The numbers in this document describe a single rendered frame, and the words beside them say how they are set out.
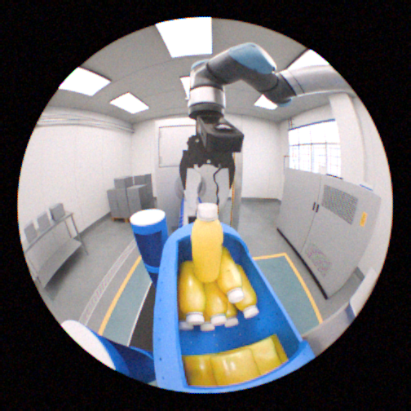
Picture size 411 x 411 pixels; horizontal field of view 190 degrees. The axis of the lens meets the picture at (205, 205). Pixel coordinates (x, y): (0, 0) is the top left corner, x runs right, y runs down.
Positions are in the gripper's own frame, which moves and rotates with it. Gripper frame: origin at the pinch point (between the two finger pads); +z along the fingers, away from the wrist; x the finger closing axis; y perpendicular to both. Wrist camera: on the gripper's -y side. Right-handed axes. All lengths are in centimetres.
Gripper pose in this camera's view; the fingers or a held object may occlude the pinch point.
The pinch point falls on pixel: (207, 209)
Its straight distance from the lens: 24.5
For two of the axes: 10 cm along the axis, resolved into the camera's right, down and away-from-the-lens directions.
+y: -1.5, -3.3, 9.3
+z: -0.1, 9.4, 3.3
